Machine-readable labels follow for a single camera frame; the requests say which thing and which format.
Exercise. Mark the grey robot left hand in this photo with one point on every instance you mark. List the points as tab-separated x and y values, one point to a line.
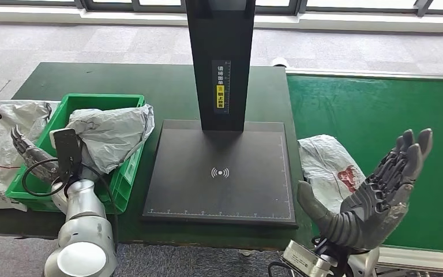
38	162

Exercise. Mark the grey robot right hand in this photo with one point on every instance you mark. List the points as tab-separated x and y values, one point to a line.
374	214

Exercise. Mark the grey poly mailer parcel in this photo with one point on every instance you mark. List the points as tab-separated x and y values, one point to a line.
107	137
149	118

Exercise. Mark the grey parcel with red print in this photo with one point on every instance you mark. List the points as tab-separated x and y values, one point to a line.
321	160

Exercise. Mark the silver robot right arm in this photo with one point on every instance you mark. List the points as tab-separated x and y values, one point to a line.
363	264

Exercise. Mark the green conveyor belt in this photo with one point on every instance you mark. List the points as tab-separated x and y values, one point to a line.
359	107

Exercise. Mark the black inbound scanner machine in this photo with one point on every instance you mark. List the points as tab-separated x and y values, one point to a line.
221	191

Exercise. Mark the white conveyor end roller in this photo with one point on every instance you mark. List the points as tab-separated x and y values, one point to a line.
280	62

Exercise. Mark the large crumpled white sack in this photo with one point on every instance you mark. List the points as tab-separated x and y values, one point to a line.
0	141

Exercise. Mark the green plastic crate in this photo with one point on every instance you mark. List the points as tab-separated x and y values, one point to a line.
91	101

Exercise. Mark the dark green table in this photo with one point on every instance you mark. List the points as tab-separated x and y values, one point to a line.
91	76

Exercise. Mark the white window sill ledge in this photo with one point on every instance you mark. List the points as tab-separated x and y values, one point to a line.
53	15

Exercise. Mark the yellow and black label sticker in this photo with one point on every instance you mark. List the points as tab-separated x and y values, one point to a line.
220	97

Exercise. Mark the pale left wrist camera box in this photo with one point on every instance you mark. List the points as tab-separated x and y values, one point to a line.
66	149

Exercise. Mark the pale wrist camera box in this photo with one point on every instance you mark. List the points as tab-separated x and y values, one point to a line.
301	258
66	149

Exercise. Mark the aluminium conveyor frame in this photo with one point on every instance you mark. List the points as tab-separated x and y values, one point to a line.
416	262

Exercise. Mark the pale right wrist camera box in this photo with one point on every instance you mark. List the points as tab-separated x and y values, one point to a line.
301	258

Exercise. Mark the window with dark frame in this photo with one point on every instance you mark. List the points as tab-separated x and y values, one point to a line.
103	4

